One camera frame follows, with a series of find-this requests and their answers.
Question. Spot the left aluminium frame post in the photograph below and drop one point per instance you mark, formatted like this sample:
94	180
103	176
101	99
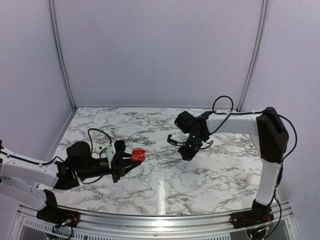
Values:
59	54

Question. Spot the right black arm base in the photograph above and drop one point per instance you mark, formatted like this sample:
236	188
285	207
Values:
258	214

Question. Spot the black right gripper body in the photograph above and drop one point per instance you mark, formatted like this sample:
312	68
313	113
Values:
195	142

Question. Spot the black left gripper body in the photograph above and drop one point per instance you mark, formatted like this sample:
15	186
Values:
88	172

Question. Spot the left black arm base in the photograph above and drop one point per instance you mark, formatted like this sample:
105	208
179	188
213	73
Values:
53	214

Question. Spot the aluminium frame post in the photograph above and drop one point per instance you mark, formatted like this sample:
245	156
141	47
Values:
59	54
258	42

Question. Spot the red bottle cap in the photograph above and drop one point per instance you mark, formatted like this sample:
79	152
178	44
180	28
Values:
138	155

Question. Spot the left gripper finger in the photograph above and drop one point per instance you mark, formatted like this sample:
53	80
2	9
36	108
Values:
124	156
130	167

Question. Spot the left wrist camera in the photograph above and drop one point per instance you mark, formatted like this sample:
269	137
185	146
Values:
117	147

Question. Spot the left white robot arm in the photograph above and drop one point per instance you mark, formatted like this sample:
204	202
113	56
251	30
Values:
19	175

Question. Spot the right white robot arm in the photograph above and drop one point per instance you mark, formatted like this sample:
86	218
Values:
266	126

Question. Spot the right aluminium frame post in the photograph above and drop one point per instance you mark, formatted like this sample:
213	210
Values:
258	42

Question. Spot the front aluminium rail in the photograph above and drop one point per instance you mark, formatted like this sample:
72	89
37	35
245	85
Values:
107	226

